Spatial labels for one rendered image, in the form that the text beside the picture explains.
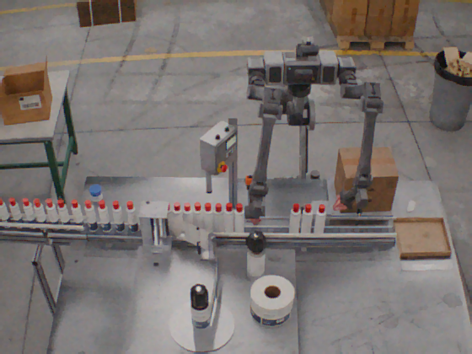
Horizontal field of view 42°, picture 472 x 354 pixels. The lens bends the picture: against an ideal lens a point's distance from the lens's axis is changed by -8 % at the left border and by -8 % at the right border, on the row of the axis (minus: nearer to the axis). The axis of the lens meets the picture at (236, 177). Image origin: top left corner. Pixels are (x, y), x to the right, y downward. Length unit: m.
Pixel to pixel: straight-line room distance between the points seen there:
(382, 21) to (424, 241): 3.40
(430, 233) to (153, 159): 2.46
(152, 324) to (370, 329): 1.04
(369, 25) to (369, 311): 3.87
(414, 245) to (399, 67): 3.20
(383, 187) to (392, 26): 3.32
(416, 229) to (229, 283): 1.10
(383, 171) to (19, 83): 2.59
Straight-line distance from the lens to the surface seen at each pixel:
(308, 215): 3.32
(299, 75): 3.49
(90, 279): 3.38
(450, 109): 5.64
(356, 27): 6.53
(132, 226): 3.43
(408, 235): 3.61
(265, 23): 6.96
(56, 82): 4.88
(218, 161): 3.10
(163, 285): 3.24
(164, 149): 5.30
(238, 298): 3.17
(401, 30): 6.69
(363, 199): 3.18
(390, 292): 3.34
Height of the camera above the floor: 3.44
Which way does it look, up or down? 43 degrees down
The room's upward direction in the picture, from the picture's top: straight up
